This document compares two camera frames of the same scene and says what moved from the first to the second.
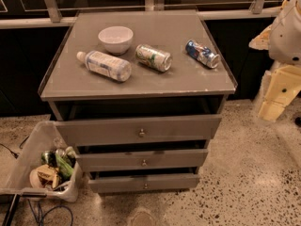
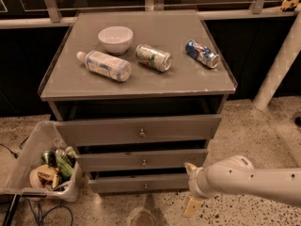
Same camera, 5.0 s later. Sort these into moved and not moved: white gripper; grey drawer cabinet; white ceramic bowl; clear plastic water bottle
Moved: white gripper
Not moved: clear plastic water bottle; white ceramic bowl; grey drawer cabinet
